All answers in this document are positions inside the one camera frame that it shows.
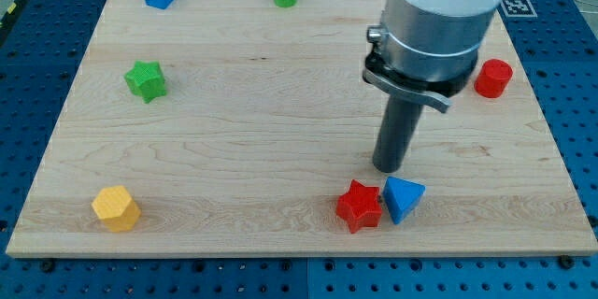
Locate green star block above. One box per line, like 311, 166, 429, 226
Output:
124, 61, 167, 104

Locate blue triangle block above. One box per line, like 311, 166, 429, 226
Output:
383, 177, 426, 225

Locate black white fiducial marker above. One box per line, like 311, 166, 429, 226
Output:
501, 0, 537, 18

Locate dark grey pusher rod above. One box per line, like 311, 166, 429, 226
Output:
372, 96, 422, 173

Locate wooden board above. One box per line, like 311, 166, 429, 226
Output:
7, 0, 597, 259

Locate red cylinder block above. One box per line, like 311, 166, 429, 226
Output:
474, 59, 513, 98

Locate yellow hexagon block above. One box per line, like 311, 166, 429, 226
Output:
92, 185, 141, 233

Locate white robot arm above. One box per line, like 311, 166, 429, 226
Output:
363, 0, 501, 173

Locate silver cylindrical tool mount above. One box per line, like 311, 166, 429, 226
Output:
363, 0, 493, 113

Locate red star block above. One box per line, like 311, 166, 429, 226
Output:
335, 179, 382, 234

